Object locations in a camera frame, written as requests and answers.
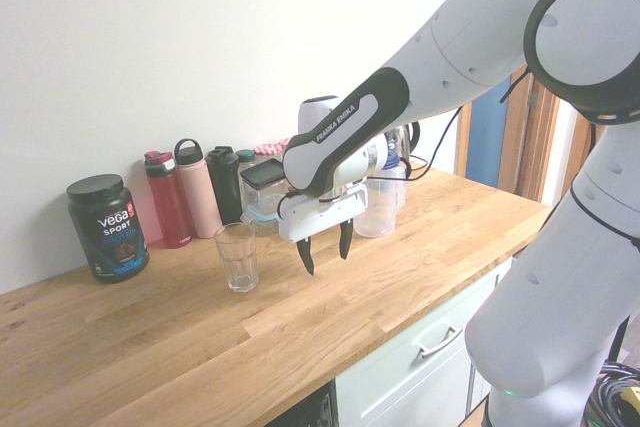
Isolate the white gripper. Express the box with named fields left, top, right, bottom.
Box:
left=277, top=181, right=369, bottom=277

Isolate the clear pitcher with blue lid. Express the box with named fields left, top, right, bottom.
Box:
left=352, top=146, right=409, bottom=240

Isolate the pink water bottle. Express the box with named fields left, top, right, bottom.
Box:
left=173, top=137, right=224, bottom=240

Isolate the red water bottle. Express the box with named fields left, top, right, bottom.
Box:
left=143, top=149, right=194, bottom=250

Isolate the glass container teal lid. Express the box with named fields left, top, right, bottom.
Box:
left=239, top=205, right=281, bottom=237

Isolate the clear glass tumbler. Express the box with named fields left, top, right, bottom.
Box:
left=213, top=222, right=260, bottom=294

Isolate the square container black lid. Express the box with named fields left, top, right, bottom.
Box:
left=239, top=158, right=287, bottom=211

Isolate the red checkered lid glass jar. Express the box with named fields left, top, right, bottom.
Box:
left=253, top=138, right=293, bottom=161

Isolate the black shaker bottle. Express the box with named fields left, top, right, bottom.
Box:
left=205, top=145, right=245, bottom=226

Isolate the green lid glass jar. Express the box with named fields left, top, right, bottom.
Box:
left=235, top=148, right=259, bottom=208

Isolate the glass french press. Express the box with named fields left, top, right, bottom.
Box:
left=383, top=121, right=422, bottom=169

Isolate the white rounded appliance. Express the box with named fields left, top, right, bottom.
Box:
left=298, top=95, right=342, bottom=139

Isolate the black dishwasher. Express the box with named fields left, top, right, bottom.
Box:
left=257, top=380, right=338, bottom=427

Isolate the blue door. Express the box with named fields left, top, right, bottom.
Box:
left=470, top=81, right=511, bottom=195

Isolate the black Vega protein tub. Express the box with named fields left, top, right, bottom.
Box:
left=66, top=173, right=151, bottom=285

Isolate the silver drawer handle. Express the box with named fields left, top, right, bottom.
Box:
left=413, top=324, right=464, bottom=360

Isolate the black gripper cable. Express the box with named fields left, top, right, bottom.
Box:
left=372, top=106, right=464, bottom=183

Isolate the wooden door frame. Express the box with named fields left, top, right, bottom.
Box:
left=453, top=0, right=609, bottom=208

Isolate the coiled cable bundle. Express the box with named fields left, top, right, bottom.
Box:
left=588, top=358, right=640, bottom=427

